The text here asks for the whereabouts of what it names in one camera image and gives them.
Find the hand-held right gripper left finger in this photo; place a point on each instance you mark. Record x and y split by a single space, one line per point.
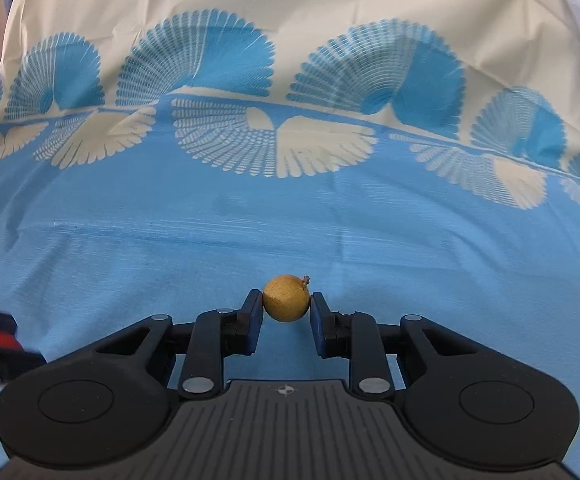
252 325

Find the yellow longan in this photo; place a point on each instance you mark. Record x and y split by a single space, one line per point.
285 299

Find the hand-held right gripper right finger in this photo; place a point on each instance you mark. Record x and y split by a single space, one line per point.
319 327

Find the blue fan-print bed sheet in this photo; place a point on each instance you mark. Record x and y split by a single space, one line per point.
290 210

